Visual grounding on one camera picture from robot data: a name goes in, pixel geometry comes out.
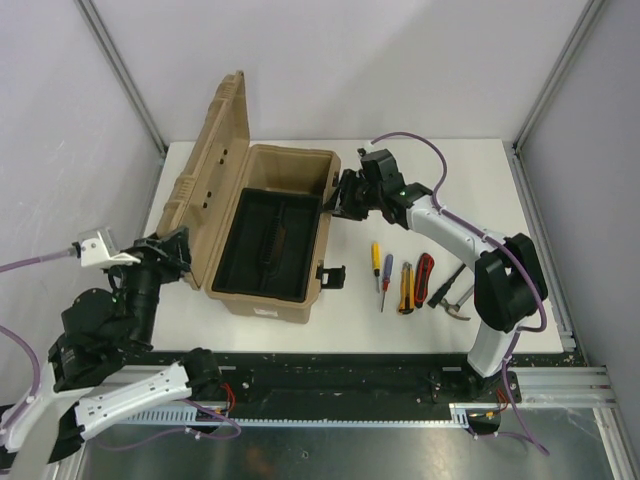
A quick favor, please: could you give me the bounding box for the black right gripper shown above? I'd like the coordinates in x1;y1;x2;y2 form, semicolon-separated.
323;169;384;221

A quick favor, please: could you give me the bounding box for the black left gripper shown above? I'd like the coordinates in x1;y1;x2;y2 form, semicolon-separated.
114;227;198;348

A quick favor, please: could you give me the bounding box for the black tool box tray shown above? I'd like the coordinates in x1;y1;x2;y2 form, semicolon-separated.
212;188;322;303

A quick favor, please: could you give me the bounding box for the tan plastic tool box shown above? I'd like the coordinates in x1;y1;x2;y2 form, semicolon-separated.
155;71;346;324

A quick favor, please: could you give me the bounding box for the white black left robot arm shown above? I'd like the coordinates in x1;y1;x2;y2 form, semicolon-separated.
1;227;222;474

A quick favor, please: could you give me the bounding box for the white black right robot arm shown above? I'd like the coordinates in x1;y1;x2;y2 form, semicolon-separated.
323;150;548;401

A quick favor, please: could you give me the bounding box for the red black utility knife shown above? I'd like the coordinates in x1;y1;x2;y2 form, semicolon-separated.
414;253;435;309

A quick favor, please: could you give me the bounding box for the yellow utility knife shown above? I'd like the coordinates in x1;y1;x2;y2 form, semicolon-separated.
397;262;415;315

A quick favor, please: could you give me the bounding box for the steel claw hammer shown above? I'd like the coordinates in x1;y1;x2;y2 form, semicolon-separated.
439;285;475;321

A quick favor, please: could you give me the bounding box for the yellow handled screwdriver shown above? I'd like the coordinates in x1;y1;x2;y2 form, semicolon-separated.
371;242;381;293

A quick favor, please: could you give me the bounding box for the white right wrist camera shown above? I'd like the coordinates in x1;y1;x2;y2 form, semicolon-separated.
357;142;374;158

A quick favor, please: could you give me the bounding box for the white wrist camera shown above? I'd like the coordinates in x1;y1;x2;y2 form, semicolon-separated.
357;142;374;158
74;227;141;269

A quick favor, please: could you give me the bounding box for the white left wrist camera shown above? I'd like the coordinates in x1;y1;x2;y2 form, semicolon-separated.
74;227;141;269

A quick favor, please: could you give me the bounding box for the blue red handled screwdriver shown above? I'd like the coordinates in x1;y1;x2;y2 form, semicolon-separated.
380;254;394;312

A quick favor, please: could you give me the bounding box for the black handled hammer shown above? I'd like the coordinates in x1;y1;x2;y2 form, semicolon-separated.
427;264;466;308

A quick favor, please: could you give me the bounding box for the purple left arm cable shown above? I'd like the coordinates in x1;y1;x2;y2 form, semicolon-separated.
0;244;244;451

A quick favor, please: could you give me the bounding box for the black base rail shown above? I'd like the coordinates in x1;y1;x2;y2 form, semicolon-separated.
102;349;524;407

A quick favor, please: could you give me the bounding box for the aluminium frame rail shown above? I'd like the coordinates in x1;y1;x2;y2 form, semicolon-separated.
119;368;616;435

